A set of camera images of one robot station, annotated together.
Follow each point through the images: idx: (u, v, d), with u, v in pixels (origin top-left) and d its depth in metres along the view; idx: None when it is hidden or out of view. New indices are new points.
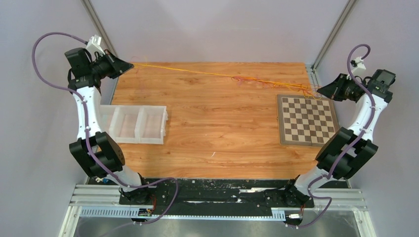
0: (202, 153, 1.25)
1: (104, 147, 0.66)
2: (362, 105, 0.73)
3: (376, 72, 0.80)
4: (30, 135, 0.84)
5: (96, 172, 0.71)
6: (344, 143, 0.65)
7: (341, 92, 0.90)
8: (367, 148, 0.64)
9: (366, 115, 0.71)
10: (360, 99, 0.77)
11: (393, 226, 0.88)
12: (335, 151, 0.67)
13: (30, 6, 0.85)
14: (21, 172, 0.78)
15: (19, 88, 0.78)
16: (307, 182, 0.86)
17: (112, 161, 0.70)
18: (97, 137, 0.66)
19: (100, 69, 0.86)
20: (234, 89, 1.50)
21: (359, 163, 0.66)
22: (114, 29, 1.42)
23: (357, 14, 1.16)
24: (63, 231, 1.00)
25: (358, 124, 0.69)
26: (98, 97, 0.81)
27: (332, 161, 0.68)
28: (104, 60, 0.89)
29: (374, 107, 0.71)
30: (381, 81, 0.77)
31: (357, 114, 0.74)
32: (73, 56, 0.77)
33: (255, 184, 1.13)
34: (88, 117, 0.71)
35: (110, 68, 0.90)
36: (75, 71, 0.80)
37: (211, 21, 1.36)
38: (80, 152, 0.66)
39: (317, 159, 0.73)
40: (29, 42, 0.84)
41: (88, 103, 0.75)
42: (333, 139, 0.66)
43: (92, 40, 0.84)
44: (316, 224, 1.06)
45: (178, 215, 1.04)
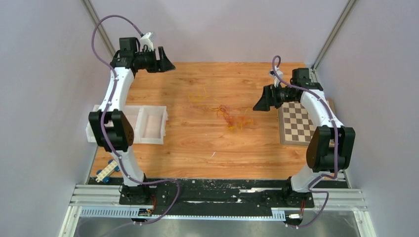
0: (202, 153, 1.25)
1: (116, 125, 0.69)
2: (311, 100, 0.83)
3: (295, 72, 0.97)
4: (30, 135, 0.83)
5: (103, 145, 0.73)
6: (327, 140, 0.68)
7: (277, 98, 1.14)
8: (348, 134, 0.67)
9: (321, 106, 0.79)
10: (305, 97, 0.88)
11: (393, 226, 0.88)
12: (325, 152, 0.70)
13: (30, 7, 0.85)
14: (20, 172, 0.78)
15: (17, 87, 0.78)
16: (305, 183, 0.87)
17: (119, 139, 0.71)
18: (113, 113, 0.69)
19: (143, 59, 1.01)
20: (234, 88, 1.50)
21: (349, 150, 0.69)
22: (115, 29, 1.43)
23: (357, 14, 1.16)
24: (63, 231, 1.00)
25: (324, 117, 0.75)
26: (130, 80, 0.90)
27: (326, 161, 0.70)
28: (149, 55, 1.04)
29: (319, 98, 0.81)
30: (303, 77, 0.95)
31: (312, 109, 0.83)
32: (124, 40, 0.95)
33: (255, 184, 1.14)
34: (113, 94, 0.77)
35: (151, 63, 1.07)
36: (121, 53, 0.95)
37: (211, 21, 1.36)
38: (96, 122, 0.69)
39: (314, 167, 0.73)
40: (27, 42, 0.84)
41: (118, 82, 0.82)
42: (319, 142, 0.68)
43: (147, 35, 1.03)
44: (316, 224, 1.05)
45: (178, 215, 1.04)
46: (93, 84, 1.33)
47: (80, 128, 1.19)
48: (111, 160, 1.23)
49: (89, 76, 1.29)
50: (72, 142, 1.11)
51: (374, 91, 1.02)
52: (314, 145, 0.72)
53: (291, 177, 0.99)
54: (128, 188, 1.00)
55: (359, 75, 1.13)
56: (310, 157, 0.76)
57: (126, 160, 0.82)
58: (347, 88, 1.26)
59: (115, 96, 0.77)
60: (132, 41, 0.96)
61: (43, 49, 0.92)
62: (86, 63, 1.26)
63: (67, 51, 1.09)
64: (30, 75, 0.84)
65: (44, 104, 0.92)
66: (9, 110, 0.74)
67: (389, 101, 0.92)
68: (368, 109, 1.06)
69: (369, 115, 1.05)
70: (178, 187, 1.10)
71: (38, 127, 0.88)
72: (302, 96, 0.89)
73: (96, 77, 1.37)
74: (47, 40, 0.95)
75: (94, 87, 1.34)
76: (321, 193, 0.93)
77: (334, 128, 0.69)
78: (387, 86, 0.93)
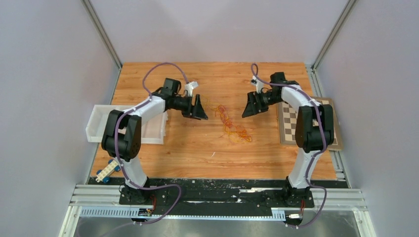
0: (202, 153, 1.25)
1: (129, 127, 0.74)
2: (289, 93, 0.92)
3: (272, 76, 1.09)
4: (29, 136, 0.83)
5: (107, 147, 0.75)
6: (310, 115, 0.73)
7: (262, 103, 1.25)
8: (326, 107, 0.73)
9: (299, 94, 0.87)
10: (284, 93, 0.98)
11: (393, 226, 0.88)
12: (311, 128, 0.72)
13: (29, 7, 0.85)
14: (20, 172, 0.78)
15: (17, 87, 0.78)
16: (303, 174, 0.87)
17: (125, 145, 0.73)
18: (131, 118, 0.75)
19: (178, 101, 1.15)
20: (234, 88, 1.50)
21: (331, 124, 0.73)
22: (114, 29, 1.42)
23: (357, 14, 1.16)
24: (63, 231, 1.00)
25: (303, 100, 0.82)
26: (159, 109, 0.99)
27: (315, 137, 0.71)
28: (187, 101, 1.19)
29: (296, 89, 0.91)
30: (280, 79, 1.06)
31: (294, 100, 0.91)
32: (169, 81, 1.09)
33: (255, 184, 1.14)
34: (141, 106, 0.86)
35: (186, 107, 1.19)
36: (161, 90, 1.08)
37: (211, 21, 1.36)
38: (113, 119, 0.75)
39: (304, 146, 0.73)
40: (26, 42, 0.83)
41: (150, 102, 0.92)
42: (303, 117, 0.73)
43: (191, 85, 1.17)
44: (316, 224, 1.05)
45: (178, 215, 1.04)
46: (93, 84, 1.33)
47: (80, 128, 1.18)
48: (111, 160, 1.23)
49: (89, 76, 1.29)
50: (72, 142, 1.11)
51: (374, 91, 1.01)
52: (300, 126, 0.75)
53: (288, 176, 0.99)
54: (129, 187, 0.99)
55: (359, 75, 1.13)
56: (299, 140, 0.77)
57: (128, 167, 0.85)
58: (347, 88, 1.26)
59: (142, 108, 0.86)
60: (175, 84, 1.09)
61: (42, 49, 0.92)
62: (86, 63, 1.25)
63: (67, 50, 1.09)
64: (30, 75, 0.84)
65: (44, 104, 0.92)
66: (8, 110, 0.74)
67: (389, 101, 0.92)
68: (367, 109, 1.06)
69: (369, 115, 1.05)
70: (179, 189, 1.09)
71: (37, 127, 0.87)
72: (282, 92, 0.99)
73: (96, 77, 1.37)
74: (47, 40, 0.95)
75: (94, 87, 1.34)
76: (318, 188, 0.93)
77: (314, 106, 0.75)
78: (388, 86, 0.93)
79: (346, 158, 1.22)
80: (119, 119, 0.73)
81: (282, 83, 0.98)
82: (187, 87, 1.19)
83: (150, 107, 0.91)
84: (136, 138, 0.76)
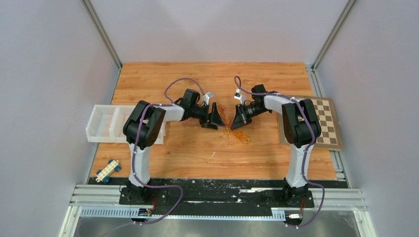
0: (202, 153, 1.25)
1: (154, 116, 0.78)
2: (271, 98, 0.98)
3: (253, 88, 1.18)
4: (29, 135, 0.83)
5: (127, 132, 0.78)
6: (293, 111, 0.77)
7: (247, 115, 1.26)
8: (306, 101, 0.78)
9: (280, 98, 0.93)
10: (267, 102, 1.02)
11: (393, 225, 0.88)
12: (297, 122, 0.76)
13: (29, 7, 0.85)
14: (20, 172, 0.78)
15: (17, 87, 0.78)
16: (298, 171, 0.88)
17: (144, 133, 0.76)
18: (157, 110, 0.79)
19: (196, 112, 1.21)
20: (234, 88, 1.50)
21: (314, 114, 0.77)
22: (114, 29, 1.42)
23: (357, 14, 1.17)
24: (63, 231, 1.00)
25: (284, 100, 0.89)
26: (178, 116, 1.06)
27: (304, 131, 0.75)
28: (204, 110, 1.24)
29: (275, 95, 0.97)
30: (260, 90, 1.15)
31: (277, 104, 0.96)
32: (189, 93, 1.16)
33: (255, 184, 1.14)
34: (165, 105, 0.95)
35: (203, 117, 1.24)
36: (182, 100, 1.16)
37: (211, 21, 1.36)
38: (140, 106, 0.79)
39: (295, 141, 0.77)
40: (25, 42, 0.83)
41: (173, 106, 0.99)
42: (287, 112, 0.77)
43: (207, 95, 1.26)
44: (316, 224, 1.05)
45: (178, 215, 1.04)
46: (93, 84, 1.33)
47: (80, 128, 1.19)
48: (111, 159, 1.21)
49: (89, 76, 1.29)
50: (72, 142, 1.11)
51: (374, 91, 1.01)
52: (287, 123, 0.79)
53: (286, 177, 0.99)
54: (130, 185, 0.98)
55: (359, 75, 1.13)
56: (288, 136, 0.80)
57: (139, 157, 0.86)
58: (347, 88, 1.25)
59: (166, 108, 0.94)
60: (194, 95, 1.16)
61: (42, 49, 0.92)
62: (86, 63, 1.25)
63: (67, 50, 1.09)
64: (29, 75, 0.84)
65: (43, 104, 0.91)
66: (8, 110, 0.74)
67: (389, 101, 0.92)
68: (367, 109, 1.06)
69: (369, 115, 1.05)
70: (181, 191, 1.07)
71: (37, 127, 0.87)
72: (264, 101, 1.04)
73: (96, 77, 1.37)
74: (47, 40, 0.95)
75: (94, 87, 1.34)
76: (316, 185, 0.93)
77: (296, 101, 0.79)
78: (388, 86, 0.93)
79: (346, 158, 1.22)
80: (146, 107, 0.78)
81: (265, 93, 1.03)
82: (203, 98, 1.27)
83: (171, 108, 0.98)
84: (156, 129, 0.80)
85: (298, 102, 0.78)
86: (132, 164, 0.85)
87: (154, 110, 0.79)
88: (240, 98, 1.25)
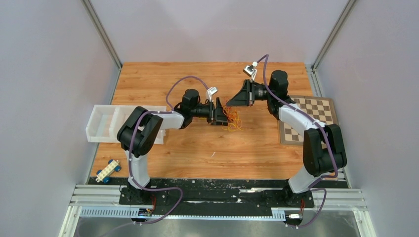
0: (202, 153, 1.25)
1: (149, 124, 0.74)
2: (290, 114, 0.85)
3: (274, 80, 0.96)
4: (29, 135, 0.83)
5: (121, 138, 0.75)
6: (318, 140, 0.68)
7: (255, 96, 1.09)
8: (333, 128, 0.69)
9: (300, 115, 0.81)
10: (281, 113, 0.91)
11: (392, 225, 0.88)
12: (321, 152, 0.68)
13: (29, 8, 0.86)
14: (20, 171, 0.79)
15: (17, 87, 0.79)
16: (305, 185, 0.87)
17: (137, 141, 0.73)
18: (153, 117, 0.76)
19: (198, 111, 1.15)
20: (234, 88, 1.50)
21: (341, 144, 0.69)
22: (114, 30, 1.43)
23: (357, 14, 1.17)
24: (63, 231, 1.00)
25: (307, 122, 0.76)
26: (177, 122, 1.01)
27: (326, 162, 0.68)
28: (208, 107, 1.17)
29: (296, 110, 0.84)
30: (281, 90, 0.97)
31: (295, 122, 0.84)
32: (187, 98, 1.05)
33: (255, 184, 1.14)
34: (166, 113, 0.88)
35: (208, 114, 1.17)
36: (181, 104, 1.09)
37: (211, 22, 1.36)
38: (137, 112, 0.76)
39: (315, 172, 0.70)
40: (26, 42, 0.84)
41: (172, 114, 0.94)
42: (311, 142, 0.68)
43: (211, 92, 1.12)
44: (316, 224, 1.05)
45: (178, 215, 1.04)
46: (93, 84, 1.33)
47: (80, 128, 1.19)
48: (111, 159, 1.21)
49: (89, 76, 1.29)
50: (71, 142, 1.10)
51: (374, 91, 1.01)
52: (308, 151, 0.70)
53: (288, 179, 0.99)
54: (130, 185, 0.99)
55: (359, 75, 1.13)
56: (308, 164, 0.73)
57: (135, 164, 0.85)
58: (347, 88, 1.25)
59: (164, 115, 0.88)
60: (194, 98, 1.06)
61: (42, 49, 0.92)
62: (86, 63, 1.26)
63: (67, 51, 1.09)
64: (30, 75, 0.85)
65: (44, 103, 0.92)
66: (8, 110, 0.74)
67: (389, 101, 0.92)
68: (367, 109, 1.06)
69: (369, 115, 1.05)
70: (182, 193, 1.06)
71: (38, 127, 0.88)
72: (278, 112, 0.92)
73: (96, 78, 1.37)
74: (47, 41, 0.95)
75: (94, 87, 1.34)
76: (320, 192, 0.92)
77: (320, 127, 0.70)
78: (388, 86, 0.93)
79: None
80: (143, 115, 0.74)
81: (282, 101, 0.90)
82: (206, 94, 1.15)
83: (170, 116, 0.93)
84: (151, 138, 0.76)
85: (322, 128, 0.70)
86: (130, 174, 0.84)
87: (151, 117, 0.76)
88: (252, 72, 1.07)
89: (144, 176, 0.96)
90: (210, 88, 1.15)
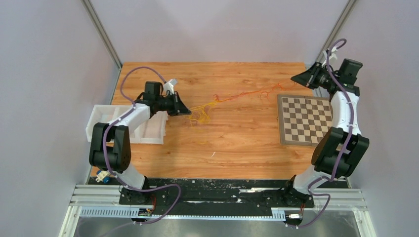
0: (202, 153, 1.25)
1: (118, 139, 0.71)
2: (339, 102, 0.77)
3: (344, 63, 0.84)
4: (29, 135, 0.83)
5: (95, 162, 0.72)
6: (337, 142, 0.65)
7: (316, 80, 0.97)
8: (360, 142, 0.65)
9: (347, 110, 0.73)
10: (334, 97, 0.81)
11: (393, 225, 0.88)
12: (331, 153, 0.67)
13: (29, 8, 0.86)
14: (21, 172, 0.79)
15: (17, 87, 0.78)
16: (306, 183, 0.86)
17: (114, 160, 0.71)
18: (118, 129, 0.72)
19: (163, 103, 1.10)
20: (234, 88, 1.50)
21: (356, 160, 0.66)
22: (114, 29, 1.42)
23: (357, 14, 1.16)
24: (63, 231, 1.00)
25: (343, 121, 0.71)
26: (146, 116, 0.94)
27: (330, 163, 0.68)
28: (171, 99, 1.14)
29: (349, 102, 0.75)
30: (348, 74, 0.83)
31: (337, 111, 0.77)
32: (150, 85, 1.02)
33: (255, 184, 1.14)
34: (127, 115, 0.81)
35: (171, 106, 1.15)
36: (145, 95, 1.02)
37: (211, 21, 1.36)
38: (98, 133, 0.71)
39: (315, 164, 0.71)
40: (26, 42, 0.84)
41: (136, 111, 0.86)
42: (328, 140, 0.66)
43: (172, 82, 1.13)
44: (316, 224, 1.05)
45: (178, 215, 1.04)
46: (93, 84, 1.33)
47: (80, 128, 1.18)
48: None
49: (89, 76, 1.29)
50: (71, 141, 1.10)
51: (374, 91, 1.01)
52: (321, 144, 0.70)
53: (295, 177, 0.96)
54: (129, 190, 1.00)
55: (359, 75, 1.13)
56: (314, 155, 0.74)
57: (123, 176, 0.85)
58: None
59: (127, 117, 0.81)
60: (156, 86, 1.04)
61: (42, 49, 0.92)
62: (86, 63, 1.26)
63: (67, 50, 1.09)
64: (30, 75, 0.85)
65: (44, 104, 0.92)
66: (8, 110, 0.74)
67: (389, 101, 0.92)
68: (367, 110, 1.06)
69: (369, 115, 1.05)
70: (179, 188, 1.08)
71: (38, 127, 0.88)
72: (331, 94, 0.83)
73: (96, 77, 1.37)
74: (47, 41, 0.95)
75: (94, 87, 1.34)
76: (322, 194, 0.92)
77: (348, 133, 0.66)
78: (388, 86, 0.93)
79: None
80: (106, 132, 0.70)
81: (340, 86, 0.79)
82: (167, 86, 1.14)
83: (136, 114, 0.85)
84: (126, 149, 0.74)
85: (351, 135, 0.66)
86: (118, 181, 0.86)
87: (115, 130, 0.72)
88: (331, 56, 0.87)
89: (138, 173, 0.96)
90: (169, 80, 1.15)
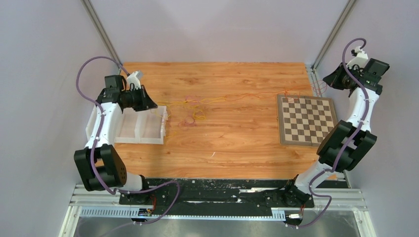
0: (202, 153, 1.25)
1: (106, 161, 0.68)
2: (356, 98, 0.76)
3: (369, 62, 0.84)
4: (30, 136, 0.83)
5: (94, 187, 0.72)
6: (344, 135, 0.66)
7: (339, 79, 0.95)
8: (368, 138, 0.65)
9: (362, 107, 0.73)
10: (354, 94, 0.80)
11: (393, 225, 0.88)
12: (336, 144, 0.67)
13: (29, 9, 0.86)
14: (21, 172, 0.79)
15: (17, 87, 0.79)
16: (307, 179, 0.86)
17: (112, 178, 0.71)
18: (102, 149, 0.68)
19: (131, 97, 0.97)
20: (234, 88, 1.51)
21: (360, 156, 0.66)
22: (114, 29, 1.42)
23: (357, 14, 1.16)
24: (63, 231, 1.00)
25: (355, 116, 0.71)
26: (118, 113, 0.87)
27: (334, 154, 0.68)
28: (138, 94, 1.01)
29: (367, 99, 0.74)
30: (372, 72, 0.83)
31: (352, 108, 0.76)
32: (111, 78, 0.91)
33: (255, 184, 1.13)
34: (100, 129, 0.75)
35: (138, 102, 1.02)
36: (106, 90, 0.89)
37: (211, 22, 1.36)
38: (83, 161, 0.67)
39: (319, 154, 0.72)
40: (26, 42, 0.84)
41: (106, 117, 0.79)
42: (334, 132, 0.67)
43: (135, 74, 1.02)
44: (316, 224, 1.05)
45: (178, 215, 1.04)
46: (93, 84, 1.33)
47: (80, 128, 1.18)
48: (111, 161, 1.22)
49: (89, 76, 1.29)
50: (72, 141, 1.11)
51: None
52: (328, 136, 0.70)
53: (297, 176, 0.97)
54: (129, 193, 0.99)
55: None
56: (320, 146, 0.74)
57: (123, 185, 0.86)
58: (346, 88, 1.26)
59: (103, 130, 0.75)
60: (118, 79, 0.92)
61: (41, 49, 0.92)
62: (86, 63, 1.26)
63: (67, 51, 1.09)
64: (30, 76, 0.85)
65: (44, 105, 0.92)
66: (8, 110, 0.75)
67: (389, 101, 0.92)
68: None
69: None
70: (178, 187, 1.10)
71: (38, 127, 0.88)
72: (352, 93, 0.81)
73: (96, 78, 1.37)
74: (47, 41, 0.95)
75: (94, 87, 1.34)
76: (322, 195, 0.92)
77: (356, 129, 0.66)
78: (388, 86, 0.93)
79: None
80: (91, 158, 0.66)
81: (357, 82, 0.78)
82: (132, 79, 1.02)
83: (112, 122, 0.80)
84: (119, 166, 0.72)
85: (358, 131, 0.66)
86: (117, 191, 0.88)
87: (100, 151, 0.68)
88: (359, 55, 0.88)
89: (135, 175, 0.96)
90: (134, 71, 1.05)
